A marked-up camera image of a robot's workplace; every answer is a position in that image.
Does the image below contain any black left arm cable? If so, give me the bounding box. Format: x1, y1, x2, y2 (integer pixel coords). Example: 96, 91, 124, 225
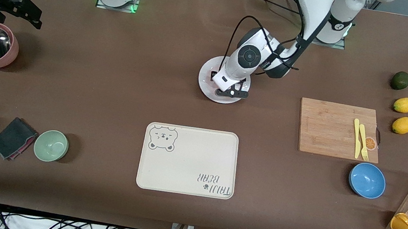
224, 0, 332, 86

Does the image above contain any cream tray with bear print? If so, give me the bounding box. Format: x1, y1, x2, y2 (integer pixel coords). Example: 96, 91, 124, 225
135, 119, 243, 202

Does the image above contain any green avocado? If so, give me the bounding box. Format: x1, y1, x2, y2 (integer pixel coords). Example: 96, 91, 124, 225
390, 70, 408, 92

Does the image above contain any blue bowl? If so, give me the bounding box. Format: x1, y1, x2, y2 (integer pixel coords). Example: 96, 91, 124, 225
346, 160, 389, 201

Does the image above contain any wooden cutting board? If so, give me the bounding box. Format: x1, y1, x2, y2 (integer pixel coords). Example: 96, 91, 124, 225
294, 97, 387, 164

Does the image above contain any light green bowl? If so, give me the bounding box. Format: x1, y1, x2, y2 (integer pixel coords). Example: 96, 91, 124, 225
32, 127, 71, 165

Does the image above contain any yellow plastic knife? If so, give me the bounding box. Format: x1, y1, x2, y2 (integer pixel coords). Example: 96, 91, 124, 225
348, 118, 366, 159

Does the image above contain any dark grey folded cloth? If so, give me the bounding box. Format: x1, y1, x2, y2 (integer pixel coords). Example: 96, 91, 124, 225
0, 114, 40, 165

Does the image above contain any white round plate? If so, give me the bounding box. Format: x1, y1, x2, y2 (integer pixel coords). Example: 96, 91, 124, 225
195, 52, 255, 108

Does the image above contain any orange slice piece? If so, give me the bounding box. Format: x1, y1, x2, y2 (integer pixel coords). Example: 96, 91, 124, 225
363, 136, 379, 152

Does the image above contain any yellow lemon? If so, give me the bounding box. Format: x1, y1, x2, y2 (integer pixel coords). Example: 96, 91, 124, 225
393, 96, 408, 114
391, 115, 408, 135

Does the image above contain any yellow plastic fork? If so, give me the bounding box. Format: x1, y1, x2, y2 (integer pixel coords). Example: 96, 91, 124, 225
355, 124, 374, 162

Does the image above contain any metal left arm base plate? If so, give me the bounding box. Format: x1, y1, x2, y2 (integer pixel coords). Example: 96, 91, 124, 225
312, 34, 347, 50

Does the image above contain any black left base cable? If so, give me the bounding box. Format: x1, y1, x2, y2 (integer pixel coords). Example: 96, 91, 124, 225
244, 0, 304, 18

